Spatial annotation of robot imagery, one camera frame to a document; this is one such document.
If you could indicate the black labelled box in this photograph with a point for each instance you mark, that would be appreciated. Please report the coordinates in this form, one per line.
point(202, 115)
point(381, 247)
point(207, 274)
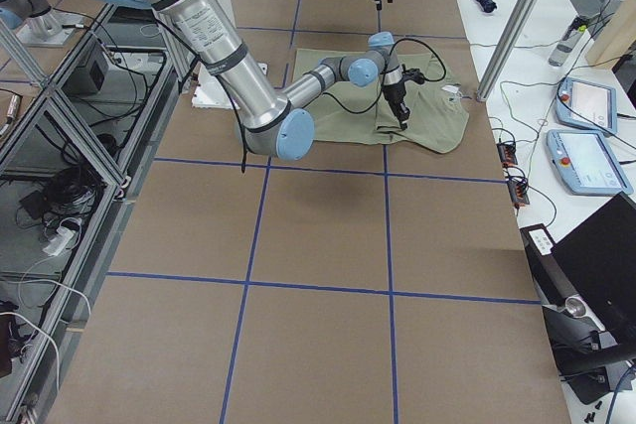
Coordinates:
point(538, 245)

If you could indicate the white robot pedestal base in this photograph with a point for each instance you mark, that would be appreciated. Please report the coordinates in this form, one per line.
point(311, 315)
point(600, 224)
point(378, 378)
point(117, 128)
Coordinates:
point(210, 94)

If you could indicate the aluminium frame rail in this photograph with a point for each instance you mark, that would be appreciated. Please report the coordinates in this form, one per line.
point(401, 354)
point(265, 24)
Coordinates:
point(65, 154)

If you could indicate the black monitor with stand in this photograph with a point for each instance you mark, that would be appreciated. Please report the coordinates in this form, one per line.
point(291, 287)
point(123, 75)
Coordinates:
point(589, 301)

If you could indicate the clear plastic bottle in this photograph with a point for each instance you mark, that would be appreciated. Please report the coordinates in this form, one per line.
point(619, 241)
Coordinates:
point(568, 41)

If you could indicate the aluminium frame post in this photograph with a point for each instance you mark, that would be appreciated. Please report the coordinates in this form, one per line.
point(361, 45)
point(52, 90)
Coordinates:
point(511, 33)

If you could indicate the teach pendant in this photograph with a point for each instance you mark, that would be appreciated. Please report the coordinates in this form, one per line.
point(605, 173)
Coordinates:
point(587, 105)
point(586, 164)

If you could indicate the upper orange black connector box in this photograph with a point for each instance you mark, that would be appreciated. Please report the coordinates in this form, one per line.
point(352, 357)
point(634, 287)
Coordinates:
point(507, 153)

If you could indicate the olive green long-sleeve shirt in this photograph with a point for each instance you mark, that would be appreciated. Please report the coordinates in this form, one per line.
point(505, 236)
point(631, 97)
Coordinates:
point(437, 121)

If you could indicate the white power adapter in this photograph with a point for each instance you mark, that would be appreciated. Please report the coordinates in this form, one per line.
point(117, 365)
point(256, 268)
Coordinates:
point(66, 236)

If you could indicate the grey box under table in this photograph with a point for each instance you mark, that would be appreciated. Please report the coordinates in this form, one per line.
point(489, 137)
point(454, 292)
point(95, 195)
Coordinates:
point(89, 75)

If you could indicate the white paper hang tag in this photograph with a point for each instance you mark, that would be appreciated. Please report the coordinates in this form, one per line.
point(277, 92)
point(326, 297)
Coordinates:
point(453, 89)

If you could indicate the wooden board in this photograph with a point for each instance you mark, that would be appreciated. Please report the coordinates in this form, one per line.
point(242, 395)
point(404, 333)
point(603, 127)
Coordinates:
point(616, 38)

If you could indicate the lower orange black connector box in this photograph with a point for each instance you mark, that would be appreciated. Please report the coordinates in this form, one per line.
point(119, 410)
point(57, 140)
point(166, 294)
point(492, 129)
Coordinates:
point(518, 191)

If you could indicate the upper teach pendant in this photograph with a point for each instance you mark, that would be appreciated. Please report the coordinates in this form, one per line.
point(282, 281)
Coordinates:
point(587, 105)

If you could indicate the lower teach pendant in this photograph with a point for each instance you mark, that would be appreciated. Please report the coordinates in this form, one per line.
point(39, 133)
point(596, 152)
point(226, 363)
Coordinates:
point(586, 164)

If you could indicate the orange black connector box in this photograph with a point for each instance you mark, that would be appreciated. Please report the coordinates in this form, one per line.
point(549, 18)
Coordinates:
point(518, 191)
point(507, 153)

